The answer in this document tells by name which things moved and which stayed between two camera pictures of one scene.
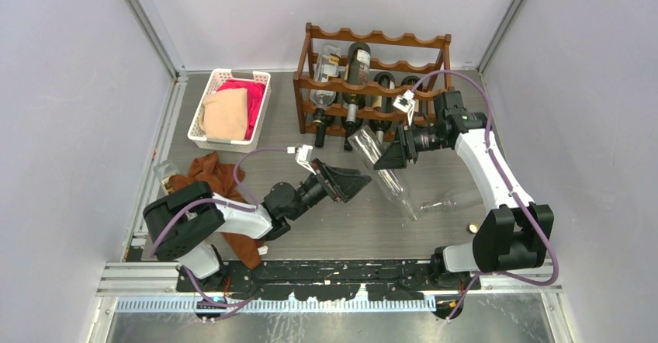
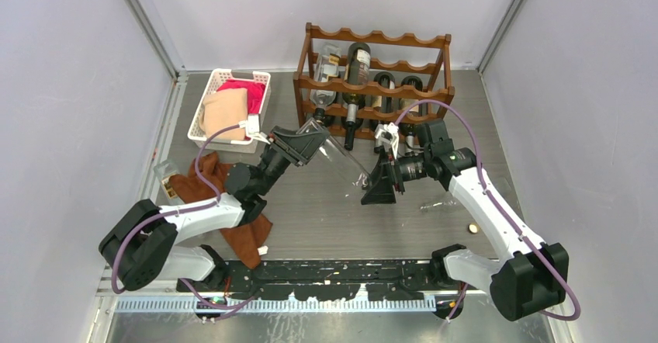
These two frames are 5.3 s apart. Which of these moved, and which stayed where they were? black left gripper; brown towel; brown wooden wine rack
Moved: black left gripper
Stayed: brown towel; brown wooden wine rack
